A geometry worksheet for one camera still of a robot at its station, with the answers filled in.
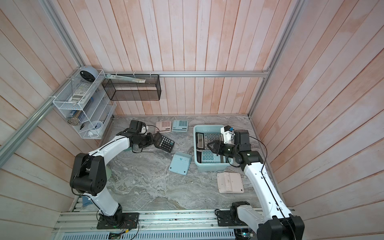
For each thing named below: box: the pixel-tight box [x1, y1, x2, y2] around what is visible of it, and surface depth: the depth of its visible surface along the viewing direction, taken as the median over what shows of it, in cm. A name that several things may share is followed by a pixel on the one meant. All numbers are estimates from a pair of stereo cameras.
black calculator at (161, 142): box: [153, 132, 175, 153], surface depth 97 cm
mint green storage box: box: [193, 124, 234, 172], surface depth 91 cm
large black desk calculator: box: [195, 132, 224, 150], surface depth 98 cm
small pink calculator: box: [155, 120, 172, 133], surface depth 116 cm
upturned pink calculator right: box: [217, 172, 245, 194], surface depth 86 cm
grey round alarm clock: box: [80, 66, 99, 83], surface depth 84 cm
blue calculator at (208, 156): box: [201, 150, 221, 164], surface depth 92 cm
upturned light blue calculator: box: [168, 152, 192, 176], surface depth 94 cm
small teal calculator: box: [171, 120, 189, 132], surface depth 113 cm
